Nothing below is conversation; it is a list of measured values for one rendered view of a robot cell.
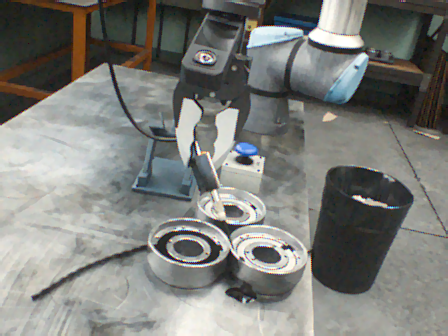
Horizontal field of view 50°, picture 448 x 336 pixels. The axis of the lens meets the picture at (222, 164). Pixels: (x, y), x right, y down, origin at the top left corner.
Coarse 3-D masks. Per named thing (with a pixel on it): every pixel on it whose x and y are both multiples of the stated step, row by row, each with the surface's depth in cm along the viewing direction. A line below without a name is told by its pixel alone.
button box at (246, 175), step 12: (228, 156) 86; (240, 156) 86; (252, 156) 87; (228, 168) 82; (240, 168) 82; (252, 168) 83; (228, 180) 83; (240, 180) 83; (252, 180) 83; (252, 192) 84
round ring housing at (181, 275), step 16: (160, 224) 64; (176, 224) 66; (192, 224) 66; (208, 224) 66; (176, 240) 63; (192, 240) 64; (224, 240) 64; (160, 256) 58; (176, 256) 60; (192, 256) 65; (224, 256) 60; (160, 272) 59; (176, 272) 57; (192, 272) 57; (208, 272) 58; (192, 288) 59
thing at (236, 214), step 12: (228, 192) 76; (240, 192) 76; (204, 204) 73; (228, 204) 74; (240, 204) 74; (252, 204) 75; (264, 204) 73; (204, 216) 68; (216, 216) 70; (228, 216) 75; (240, 216) 74; (264, 216) 70; (228, 228) 67
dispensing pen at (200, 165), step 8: (200, 152) 62; (192, 160) 62; (200, 160) 60; (192, 168) 63; (200, 168) 60; (208, 168) 60; (200, 176) 60; (208, 176) 60; (200, 184) 62; (208, 184) 60; (216, 184) 60; (200, 192) 64; (208, 192) 62; (216, 192) 62; (216, 200) 61; (216, 208) 61; (224, 216) 61; (224, 224) 61; (232, 248) 61
